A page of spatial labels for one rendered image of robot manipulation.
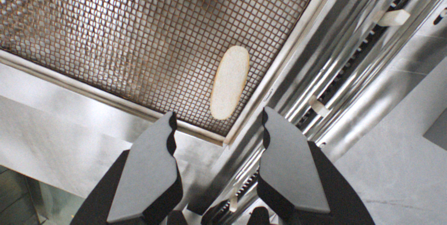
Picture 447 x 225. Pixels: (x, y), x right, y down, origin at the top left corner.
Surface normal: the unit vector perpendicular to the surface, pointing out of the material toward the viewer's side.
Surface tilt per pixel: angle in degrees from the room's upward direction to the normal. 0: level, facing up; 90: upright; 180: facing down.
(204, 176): 0
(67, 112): 10
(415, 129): 0
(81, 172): 0
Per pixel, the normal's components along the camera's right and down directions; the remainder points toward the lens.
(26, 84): 0.02, 0.45
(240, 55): 0.18, 0.21
